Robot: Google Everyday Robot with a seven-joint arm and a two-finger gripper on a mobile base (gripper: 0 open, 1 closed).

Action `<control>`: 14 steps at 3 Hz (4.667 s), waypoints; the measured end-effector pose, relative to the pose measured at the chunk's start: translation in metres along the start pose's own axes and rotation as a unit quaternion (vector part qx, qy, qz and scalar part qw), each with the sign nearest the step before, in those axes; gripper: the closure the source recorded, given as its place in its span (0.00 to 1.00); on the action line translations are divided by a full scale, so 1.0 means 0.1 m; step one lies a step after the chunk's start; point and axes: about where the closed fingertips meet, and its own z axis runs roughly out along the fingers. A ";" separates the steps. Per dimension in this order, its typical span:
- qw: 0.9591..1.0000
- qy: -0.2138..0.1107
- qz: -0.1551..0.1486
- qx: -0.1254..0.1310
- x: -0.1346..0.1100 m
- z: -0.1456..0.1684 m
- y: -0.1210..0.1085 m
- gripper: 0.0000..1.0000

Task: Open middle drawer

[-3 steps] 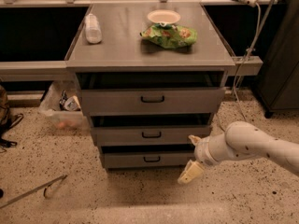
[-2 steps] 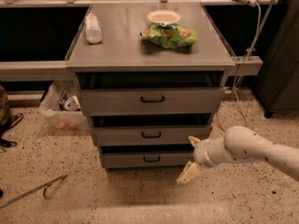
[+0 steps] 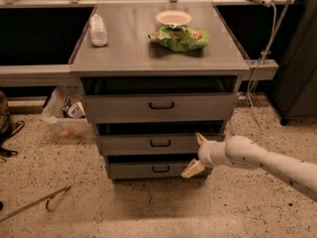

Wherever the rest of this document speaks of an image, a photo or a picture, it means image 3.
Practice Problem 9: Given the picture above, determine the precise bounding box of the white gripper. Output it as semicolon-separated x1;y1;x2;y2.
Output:
181;133;218;179

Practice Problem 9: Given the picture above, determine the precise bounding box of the grey drawer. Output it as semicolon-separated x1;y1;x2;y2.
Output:
105;161;189;179
82;93;238;124
94;132;227;157

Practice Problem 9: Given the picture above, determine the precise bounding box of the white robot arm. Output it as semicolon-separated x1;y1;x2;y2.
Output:
181;133;317;201

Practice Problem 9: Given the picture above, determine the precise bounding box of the grey drawer cabinet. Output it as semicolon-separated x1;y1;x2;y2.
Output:
70;2;249;180

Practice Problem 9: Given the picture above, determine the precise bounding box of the grey bottom drawer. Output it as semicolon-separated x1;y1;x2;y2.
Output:
105;161;189;179

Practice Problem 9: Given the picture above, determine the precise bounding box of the grey top drawer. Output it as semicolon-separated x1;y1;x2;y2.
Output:
82;93;238;124

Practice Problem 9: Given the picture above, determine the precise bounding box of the dark rolling cabinet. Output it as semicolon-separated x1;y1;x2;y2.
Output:
268;0;317;126

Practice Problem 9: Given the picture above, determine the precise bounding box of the green chip bag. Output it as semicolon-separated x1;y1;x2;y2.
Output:
149;26;209;52

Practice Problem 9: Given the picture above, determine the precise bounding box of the white paper bowl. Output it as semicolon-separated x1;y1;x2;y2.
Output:
157;10;191;28

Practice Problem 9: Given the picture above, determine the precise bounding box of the clear plastic storage bin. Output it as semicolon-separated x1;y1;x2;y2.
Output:
41;86;94;138

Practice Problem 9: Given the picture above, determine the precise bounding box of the metal reacher stick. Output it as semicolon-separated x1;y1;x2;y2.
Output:
0;185;71;223

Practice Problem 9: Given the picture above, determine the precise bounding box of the dark backpack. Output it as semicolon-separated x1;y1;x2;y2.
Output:
0;91;25;162

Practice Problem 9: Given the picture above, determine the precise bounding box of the white hanging cable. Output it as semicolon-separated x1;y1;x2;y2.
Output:
230;2;277;145

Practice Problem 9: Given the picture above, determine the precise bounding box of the grey metal rail frame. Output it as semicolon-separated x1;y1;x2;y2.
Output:
0;1;288;87

